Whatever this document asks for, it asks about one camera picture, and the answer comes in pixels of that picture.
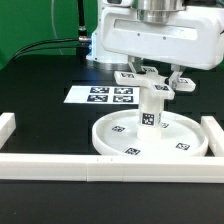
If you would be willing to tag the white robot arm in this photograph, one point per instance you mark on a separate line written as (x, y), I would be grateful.
(157, 11)

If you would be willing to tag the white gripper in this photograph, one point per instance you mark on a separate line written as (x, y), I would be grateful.
(191, 38)

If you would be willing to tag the white left fence bar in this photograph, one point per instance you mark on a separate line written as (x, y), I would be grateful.
(7, 127)

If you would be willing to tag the white cross-shaped table base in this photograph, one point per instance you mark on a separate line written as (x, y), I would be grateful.
(152, 81)

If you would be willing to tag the black vertical pole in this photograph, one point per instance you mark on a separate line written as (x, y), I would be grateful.
(82, 31)

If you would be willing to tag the white right fence bar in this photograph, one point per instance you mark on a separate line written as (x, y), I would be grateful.
(215, 135)

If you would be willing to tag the white front fence bar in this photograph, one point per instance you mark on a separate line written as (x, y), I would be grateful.
(110, 168)

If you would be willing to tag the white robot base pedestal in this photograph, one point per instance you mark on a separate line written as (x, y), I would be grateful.
(98, 56)

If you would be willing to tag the white round table top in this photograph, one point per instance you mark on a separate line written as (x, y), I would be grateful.
(116, 134)

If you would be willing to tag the fiducial marker sheet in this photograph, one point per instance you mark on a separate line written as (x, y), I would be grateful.
(102, 95)

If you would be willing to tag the white fence bar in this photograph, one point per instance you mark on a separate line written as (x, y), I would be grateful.
(7, 127)
(110, 168)
(215, 135)

